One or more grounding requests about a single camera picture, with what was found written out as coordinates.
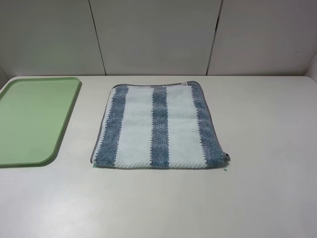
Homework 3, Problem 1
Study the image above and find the blue white striped towel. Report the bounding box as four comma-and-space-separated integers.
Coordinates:
90, 81, 230, 169

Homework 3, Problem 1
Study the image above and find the green plastic tray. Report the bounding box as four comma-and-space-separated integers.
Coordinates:
0, 77, 81, 167

